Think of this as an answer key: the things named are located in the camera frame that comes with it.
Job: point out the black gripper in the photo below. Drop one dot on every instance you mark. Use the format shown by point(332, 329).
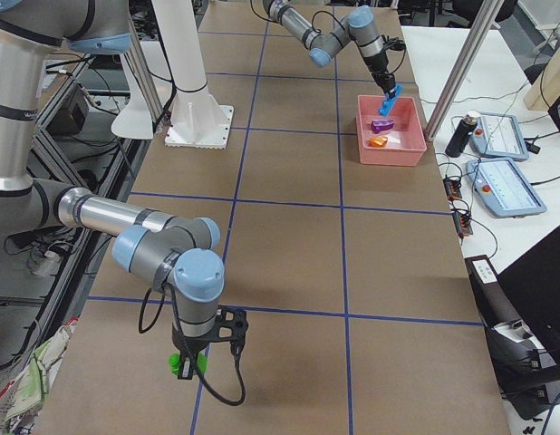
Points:
point(190, 345)
point(381, 69)

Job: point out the upper orange connector board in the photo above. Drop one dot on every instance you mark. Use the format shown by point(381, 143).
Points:
point(452, 188)

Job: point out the black printer device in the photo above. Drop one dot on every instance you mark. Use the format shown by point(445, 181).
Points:
point(527, 374)

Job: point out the orange block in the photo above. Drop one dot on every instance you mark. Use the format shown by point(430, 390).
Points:
point(378, 142)

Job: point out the aluminium frame post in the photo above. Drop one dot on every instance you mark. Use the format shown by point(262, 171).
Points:
point(486, 16)

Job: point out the long blue studded block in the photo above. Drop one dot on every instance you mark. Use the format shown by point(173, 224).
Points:
point(389, 101)

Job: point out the lower teach pendant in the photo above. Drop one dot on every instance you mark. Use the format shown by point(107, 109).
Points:
point(503, 189)

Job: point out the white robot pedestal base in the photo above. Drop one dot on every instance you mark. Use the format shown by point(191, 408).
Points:
point(168, 86)

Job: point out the lower orange connector board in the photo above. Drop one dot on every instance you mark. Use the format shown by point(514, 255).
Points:
point(462, 222)

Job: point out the pink plastic box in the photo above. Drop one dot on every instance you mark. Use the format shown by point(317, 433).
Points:
point(406, 143)

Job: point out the crumpled cloth bag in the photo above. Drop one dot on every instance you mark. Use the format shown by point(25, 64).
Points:
point(22, 398)

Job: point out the black bottle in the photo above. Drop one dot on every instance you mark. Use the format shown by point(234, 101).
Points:
point(461, 134)

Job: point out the orange connector board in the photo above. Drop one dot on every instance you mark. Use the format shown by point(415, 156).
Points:
point(462, 222)
point(452, 188)

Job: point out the teach pendant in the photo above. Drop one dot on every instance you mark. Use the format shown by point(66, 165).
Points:
point(503, 189)
point(496, 136)

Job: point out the upper teach pendant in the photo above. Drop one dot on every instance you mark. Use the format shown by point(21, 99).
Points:
point(496, 136)

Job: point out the green double block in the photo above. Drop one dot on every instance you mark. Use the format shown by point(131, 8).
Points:
point(181, 367)

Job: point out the purple block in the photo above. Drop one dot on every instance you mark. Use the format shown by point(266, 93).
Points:
point(381, 125)

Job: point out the black laptop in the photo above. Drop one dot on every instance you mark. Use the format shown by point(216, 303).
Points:
point(532, 285)

